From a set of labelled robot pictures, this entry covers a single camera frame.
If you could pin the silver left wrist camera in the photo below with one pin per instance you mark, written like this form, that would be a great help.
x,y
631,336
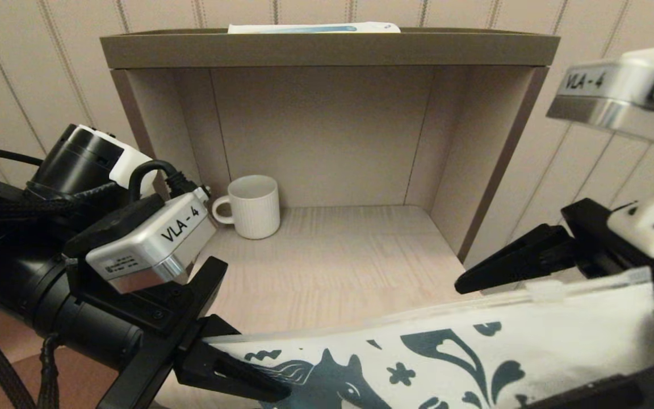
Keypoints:
x,y
151,244

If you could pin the white horse print pouch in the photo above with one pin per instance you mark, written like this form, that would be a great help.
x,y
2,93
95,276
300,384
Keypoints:
x,y
531,346

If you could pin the white blue toothbrush box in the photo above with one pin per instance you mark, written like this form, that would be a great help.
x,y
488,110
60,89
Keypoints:
x,y
315,27

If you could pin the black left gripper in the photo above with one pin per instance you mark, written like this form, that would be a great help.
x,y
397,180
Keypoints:
x,y
151,318

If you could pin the beige wooden desk shelf unit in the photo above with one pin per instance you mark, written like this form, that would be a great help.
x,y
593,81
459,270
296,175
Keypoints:
x,y
327,125

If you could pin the white ribbed ceramic mug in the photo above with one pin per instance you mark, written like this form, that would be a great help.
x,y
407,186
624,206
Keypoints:
x,y
256,210

